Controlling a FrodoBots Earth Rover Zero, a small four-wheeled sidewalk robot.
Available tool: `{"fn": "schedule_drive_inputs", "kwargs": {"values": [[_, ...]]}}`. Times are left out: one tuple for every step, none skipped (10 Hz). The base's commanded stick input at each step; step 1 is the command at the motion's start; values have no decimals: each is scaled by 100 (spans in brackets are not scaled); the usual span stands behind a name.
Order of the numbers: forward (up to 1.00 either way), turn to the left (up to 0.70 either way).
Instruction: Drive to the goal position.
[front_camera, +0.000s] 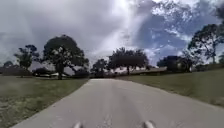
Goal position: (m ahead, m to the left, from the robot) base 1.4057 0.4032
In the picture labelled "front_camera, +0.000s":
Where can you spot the small tree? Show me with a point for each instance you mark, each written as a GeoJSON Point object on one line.
{"type": "Point", "coordinates": [99, 66]}
{"type": "Point", "coordinates": [26, 57]}

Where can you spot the wide low tree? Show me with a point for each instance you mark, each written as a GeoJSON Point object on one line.
{"type": "Point", "coordinates": [127, 59]}

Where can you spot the grey concrete path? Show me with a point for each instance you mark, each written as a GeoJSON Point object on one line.
{"type": "Point", "coordinates": [116, 103]}

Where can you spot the large broad tree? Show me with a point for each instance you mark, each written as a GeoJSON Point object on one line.
{"type": "Point", "coordinates": [62, 51]}

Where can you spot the dark clump of trees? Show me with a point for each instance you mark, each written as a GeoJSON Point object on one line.
{"type": "Point", "coordinates": [175, 63]}

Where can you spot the robot's own part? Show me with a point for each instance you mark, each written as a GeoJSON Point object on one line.
{"type": "Point", "coordinates": [148, 124]}
{"type": "Point", "coordinates": [77, 125]}

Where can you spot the grass verge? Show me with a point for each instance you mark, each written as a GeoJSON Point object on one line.
{"type": "Point", "coordinates": [190, 83]}

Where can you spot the patchy grass field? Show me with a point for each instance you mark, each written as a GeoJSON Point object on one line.
{"type": "Point", "coordinates": [26, 95]}

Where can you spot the tall thin tree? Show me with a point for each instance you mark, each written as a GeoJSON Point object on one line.
{"type": "Point", "coordinates": [208, 36]}

